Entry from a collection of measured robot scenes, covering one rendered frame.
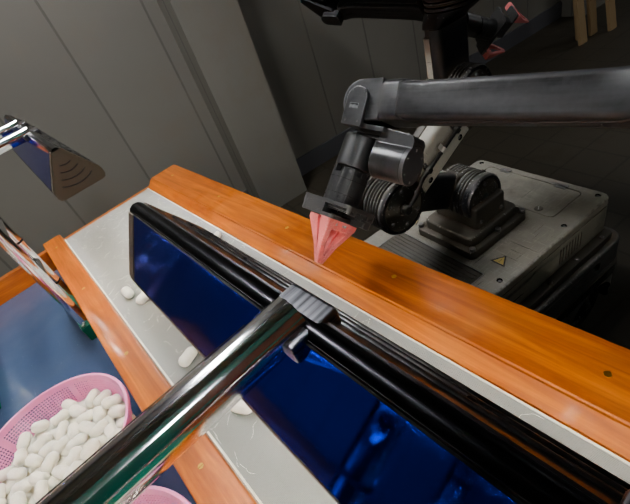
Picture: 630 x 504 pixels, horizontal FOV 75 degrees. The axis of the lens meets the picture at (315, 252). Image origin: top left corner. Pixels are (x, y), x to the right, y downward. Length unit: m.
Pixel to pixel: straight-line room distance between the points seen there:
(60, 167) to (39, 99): 1.59
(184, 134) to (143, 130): 0.21
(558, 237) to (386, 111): 0.71
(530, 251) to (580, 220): 0.17
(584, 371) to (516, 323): 0.10
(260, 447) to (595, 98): 0.57
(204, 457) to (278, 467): 0.10
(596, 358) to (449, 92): 0.37
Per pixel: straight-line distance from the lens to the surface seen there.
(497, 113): 0.55
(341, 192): 0.62
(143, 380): 0.77
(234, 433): 0.65
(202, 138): 2.46
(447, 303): 0.65
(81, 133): 2.34
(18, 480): 0.87
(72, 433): 0.83
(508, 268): 1.11
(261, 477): 0.60
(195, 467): 0.62
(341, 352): 0.18
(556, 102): 0.53
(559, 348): 0.60
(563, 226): 1.23
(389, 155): 0.59
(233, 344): 0.19
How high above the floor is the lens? 1.25
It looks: 37 degrees down
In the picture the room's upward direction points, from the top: 22 degrees counter-clockwise
